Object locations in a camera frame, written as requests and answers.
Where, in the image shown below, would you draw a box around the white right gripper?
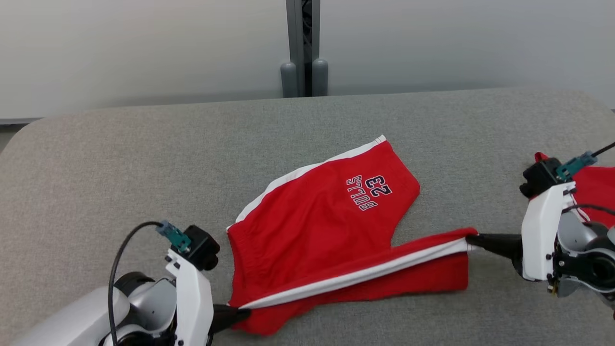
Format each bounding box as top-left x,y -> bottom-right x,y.
465,181 -> 577,282

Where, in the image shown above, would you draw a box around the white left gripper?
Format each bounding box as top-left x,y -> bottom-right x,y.
164,247 -> 252,346

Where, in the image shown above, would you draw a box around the red white basketball jersey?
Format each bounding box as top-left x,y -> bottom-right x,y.
534,152 -> 615,229

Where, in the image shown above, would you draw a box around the red white basketball shorts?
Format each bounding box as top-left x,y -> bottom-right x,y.
226,135 -> 479,336

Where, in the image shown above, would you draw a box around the left camera cable teal plug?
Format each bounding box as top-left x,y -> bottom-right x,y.
108,221 -> 192,346

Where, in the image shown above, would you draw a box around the camera cable teal plug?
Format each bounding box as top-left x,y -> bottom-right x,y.
556,142 -> 615,182
108,221 -> 192,346

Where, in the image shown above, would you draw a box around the right camera cable teal plug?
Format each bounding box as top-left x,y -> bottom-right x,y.
556,142 -> 615,182

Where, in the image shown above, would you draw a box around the grey cylindrical post foot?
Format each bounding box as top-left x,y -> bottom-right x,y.
281,61 -> 298,99
312,58 -> 329,97

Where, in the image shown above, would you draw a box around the black cables inside post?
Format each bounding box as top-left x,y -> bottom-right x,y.
301,0 -> 313,97

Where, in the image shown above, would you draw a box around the grey partition post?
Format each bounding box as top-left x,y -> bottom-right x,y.
286,0 -> 321,98

